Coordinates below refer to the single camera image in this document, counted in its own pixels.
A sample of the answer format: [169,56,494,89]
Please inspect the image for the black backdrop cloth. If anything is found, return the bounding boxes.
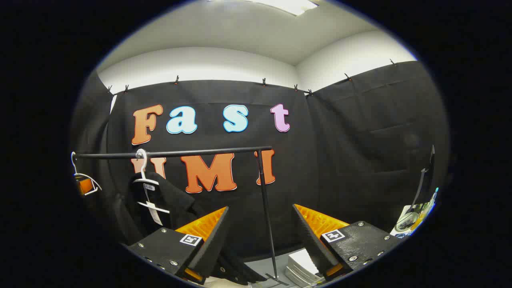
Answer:
[70,60,450,260]

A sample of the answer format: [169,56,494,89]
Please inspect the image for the ceiling light panel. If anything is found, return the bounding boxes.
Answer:
[208,0,320,16]

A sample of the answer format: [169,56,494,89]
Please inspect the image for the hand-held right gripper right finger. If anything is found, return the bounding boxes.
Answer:
[292,203,403,282]

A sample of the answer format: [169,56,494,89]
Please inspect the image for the white cabinet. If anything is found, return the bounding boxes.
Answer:
[285,248,332,288]

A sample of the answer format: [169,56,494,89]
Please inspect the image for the black knit garment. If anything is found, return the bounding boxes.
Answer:
[112,171,266,285]

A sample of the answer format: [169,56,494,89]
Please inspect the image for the white clothes hanger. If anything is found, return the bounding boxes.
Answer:
[132,149,170,214]
[71,151,102,196]

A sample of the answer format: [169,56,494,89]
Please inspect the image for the black clothes rack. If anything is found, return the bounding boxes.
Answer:
[73,146,289,286]

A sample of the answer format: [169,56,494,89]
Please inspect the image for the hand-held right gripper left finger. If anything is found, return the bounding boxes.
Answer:
[127,206,230,286]

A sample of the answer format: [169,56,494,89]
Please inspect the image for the row of black backdrop clips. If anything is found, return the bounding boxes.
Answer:
[106,59,397,96]

